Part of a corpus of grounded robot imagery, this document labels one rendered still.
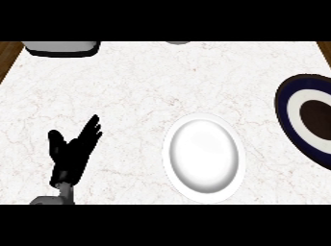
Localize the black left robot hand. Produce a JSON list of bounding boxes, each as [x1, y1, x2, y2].
[[46, 113, 104, 189]]

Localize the white oval plate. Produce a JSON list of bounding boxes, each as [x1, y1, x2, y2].
[[162, 112, 246, 205]]

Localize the navy and white ringed plate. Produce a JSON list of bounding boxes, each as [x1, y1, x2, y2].
[[274, 73, 331, 176]]

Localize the grey and black appliance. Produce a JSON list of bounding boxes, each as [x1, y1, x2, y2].
[[20, 41, 101, 59]]

